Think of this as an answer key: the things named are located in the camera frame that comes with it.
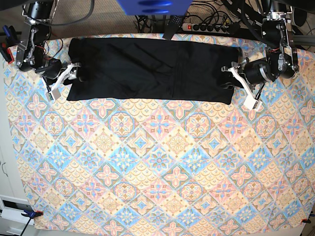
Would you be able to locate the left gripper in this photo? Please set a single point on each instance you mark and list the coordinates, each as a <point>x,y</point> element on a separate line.
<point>254,72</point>

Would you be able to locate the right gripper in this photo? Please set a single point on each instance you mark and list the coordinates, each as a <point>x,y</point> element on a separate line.
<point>54,68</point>

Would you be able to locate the black T-shirt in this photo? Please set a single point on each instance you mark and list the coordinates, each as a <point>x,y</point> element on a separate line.
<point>141,68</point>

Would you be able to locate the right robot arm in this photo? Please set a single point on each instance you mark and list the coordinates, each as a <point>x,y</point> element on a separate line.
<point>33,49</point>

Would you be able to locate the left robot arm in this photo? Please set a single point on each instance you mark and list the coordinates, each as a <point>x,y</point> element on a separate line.
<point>281,57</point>

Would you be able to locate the white power strip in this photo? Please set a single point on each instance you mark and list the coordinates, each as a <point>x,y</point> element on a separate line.
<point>204,28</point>

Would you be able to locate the blue clamp upper left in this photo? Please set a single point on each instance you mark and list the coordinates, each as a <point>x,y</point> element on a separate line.
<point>10,40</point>

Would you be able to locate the blue clamp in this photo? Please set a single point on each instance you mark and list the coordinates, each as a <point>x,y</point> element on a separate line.
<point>10,40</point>
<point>32,214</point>

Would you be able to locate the patterned tablecloth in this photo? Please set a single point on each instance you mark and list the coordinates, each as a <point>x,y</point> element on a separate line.
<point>146,167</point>

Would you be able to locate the white cabinet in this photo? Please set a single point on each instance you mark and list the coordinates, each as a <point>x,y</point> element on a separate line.
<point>13,199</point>

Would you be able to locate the blue clamp lower left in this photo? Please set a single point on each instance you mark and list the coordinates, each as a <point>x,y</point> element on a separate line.
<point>32,214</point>

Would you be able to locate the orange clamp lower right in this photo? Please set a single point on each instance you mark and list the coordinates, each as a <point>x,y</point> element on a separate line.
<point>306,221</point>

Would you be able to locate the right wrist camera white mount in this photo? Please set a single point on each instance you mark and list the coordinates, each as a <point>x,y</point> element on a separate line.
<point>60,81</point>

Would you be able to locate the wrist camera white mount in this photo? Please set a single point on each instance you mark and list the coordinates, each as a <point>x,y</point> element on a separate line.
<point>250,102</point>
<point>60,81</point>

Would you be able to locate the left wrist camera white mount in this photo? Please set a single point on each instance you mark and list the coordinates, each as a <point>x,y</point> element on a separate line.
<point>250,102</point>

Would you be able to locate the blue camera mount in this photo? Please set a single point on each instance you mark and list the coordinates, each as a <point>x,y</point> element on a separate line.
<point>154,7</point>

